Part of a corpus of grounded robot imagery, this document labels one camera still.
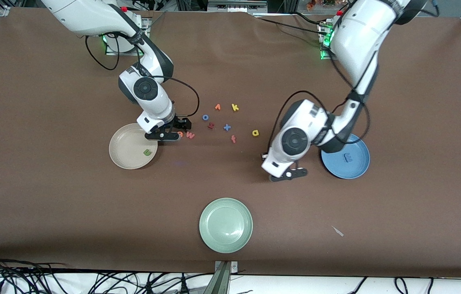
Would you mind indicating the pink letter w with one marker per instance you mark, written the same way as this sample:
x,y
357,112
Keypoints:
x,y
190,134

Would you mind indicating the blue letter m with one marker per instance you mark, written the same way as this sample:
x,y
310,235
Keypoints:
x,y
349,157

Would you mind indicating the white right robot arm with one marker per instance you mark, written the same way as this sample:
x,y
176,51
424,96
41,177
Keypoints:
x,y
91,16

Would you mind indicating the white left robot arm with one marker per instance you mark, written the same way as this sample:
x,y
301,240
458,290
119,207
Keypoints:
x,y
357,36

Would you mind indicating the dark red letter z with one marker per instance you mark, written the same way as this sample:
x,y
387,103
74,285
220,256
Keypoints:
x,y
211,125

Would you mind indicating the beige round plate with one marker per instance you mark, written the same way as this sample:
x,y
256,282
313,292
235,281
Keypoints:
x,y
128,149

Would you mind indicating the blue round plate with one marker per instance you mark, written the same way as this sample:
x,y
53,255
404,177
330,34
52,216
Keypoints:
x,y
346,167

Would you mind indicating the pale green round plate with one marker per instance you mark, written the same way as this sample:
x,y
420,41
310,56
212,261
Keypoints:
x,y
226,225

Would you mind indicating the white paper scrap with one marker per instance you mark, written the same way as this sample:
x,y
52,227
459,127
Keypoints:
x,y
338,232

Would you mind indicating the brown table cover sheet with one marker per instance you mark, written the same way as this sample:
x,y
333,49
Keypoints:
x,y
51,204

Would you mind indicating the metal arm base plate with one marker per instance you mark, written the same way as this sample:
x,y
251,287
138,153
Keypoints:
x,y
324,56
112,51

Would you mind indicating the aluminium frame profile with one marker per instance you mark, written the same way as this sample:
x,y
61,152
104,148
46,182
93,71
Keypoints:
x,y
234,6

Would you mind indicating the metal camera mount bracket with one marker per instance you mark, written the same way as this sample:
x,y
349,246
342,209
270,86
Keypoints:
x,y
222,281

